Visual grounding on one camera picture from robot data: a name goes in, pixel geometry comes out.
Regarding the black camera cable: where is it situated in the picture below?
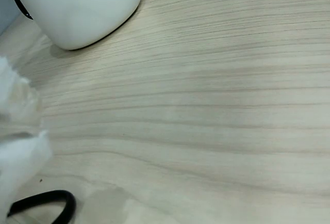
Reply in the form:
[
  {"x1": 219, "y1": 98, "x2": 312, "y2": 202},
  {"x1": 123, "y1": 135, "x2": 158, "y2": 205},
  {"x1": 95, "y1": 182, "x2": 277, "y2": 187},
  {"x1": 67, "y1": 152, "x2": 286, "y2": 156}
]
[{"x1": 6, "y1": 189, "x2": 77, "y2": 224}]

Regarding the white mug black handle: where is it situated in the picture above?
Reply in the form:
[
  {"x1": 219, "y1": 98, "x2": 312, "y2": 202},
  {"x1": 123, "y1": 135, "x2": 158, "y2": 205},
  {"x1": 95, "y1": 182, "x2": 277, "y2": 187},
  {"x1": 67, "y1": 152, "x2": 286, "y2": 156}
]
[{"x1": 11, "y1": 0, "x2": 142, "y2": 51}]

